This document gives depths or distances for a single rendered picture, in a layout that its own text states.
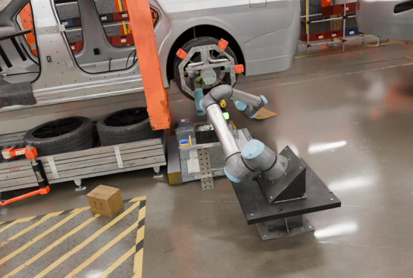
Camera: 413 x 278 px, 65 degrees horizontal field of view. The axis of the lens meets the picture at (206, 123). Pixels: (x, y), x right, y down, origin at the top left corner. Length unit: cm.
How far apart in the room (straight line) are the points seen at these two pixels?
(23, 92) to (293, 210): 271
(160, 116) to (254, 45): 120
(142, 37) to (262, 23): 123
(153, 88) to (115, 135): 67
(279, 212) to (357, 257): 54
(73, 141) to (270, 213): 204
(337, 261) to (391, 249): 36
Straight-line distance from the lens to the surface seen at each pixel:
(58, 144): 335
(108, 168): 322
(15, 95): 365
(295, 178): 211
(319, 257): 229
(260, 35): 336
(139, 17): 271
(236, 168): 220
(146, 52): 273
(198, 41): 324
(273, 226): 239
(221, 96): 248
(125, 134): 317
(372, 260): 233
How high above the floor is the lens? 160
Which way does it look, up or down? 22 degrees down
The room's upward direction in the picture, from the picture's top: 8 degrees counter-clockwise
